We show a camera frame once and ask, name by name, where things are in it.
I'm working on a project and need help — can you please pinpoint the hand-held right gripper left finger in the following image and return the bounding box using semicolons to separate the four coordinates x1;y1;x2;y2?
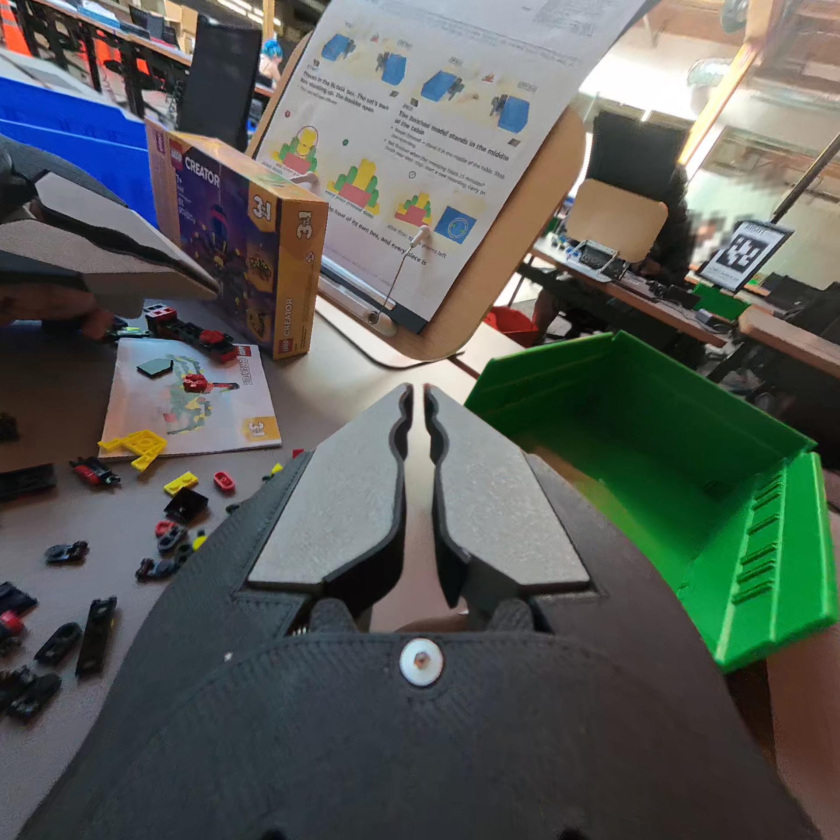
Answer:
247;384;416;618

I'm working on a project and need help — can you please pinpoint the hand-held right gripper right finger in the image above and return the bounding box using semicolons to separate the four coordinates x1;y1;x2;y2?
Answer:
423;385;592;618

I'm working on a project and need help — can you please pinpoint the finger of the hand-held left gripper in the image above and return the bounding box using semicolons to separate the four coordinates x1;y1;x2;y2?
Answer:
0;243;214;319
29;168;220;292

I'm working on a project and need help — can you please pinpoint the red yellow black lego model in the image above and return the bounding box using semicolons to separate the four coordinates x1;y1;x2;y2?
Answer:
142;302;241;364

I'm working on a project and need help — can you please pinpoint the pile of lego pieces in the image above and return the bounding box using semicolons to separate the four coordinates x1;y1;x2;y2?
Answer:
0;414;283;723

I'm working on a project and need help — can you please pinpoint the purple lego set box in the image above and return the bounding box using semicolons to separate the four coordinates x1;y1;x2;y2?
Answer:
145;125;332;362

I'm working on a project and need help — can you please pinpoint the person's left hand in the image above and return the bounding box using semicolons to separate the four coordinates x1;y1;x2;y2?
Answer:
0;289;116;342

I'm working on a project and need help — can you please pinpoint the blue plastic bin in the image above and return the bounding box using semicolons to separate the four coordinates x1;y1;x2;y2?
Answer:
0;73;158;224

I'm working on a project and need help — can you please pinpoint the open spider instruction booklet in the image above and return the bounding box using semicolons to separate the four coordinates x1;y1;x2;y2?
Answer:
99;338;283;460

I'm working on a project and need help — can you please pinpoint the green plastic bin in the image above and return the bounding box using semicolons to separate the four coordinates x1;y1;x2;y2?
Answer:
466;329;838;673

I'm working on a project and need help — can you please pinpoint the background workbench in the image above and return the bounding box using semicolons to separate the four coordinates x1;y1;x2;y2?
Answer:
532;237;840;382

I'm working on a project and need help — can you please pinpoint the printed instruction sheet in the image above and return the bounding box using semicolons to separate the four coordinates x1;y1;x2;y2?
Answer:
256;0;651;322

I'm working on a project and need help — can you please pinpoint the small marker tag card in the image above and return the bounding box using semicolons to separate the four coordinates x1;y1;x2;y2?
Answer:
693;221;795;295

